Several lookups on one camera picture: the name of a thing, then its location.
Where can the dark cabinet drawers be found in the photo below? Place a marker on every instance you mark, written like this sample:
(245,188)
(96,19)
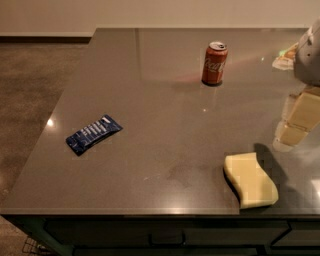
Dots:
(111,236)

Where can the crumpled chip bag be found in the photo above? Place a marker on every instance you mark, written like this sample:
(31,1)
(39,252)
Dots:
(286,58)

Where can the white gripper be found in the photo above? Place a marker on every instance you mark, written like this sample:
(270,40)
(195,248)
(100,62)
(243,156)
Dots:
(308,61)

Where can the yellow sponge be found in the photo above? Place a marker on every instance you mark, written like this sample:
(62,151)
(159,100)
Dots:
(252,184)

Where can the blue snack bar wrapper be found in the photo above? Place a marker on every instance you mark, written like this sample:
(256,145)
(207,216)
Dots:
(92,134)

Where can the red coke can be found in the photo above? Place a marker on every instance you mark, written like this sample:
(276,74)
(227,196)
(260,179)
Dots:
(214,62)

